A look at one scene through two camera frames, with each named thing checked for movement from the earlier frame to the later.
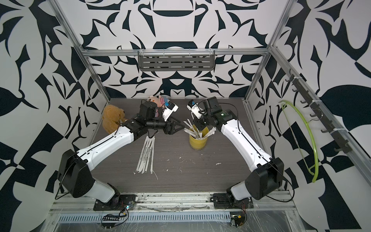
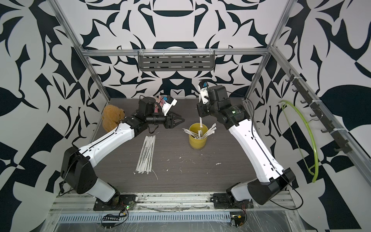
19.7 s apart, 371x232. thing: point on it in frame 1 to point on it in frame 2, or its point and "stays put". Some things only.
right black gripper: [200, 125] to [202, 112]
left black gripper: [172, 131] to [172, 120]
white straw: [147, 141] stays put
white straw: [149, 141] stays put
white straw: [149, 154] stays put
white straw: [151, 138] stays put
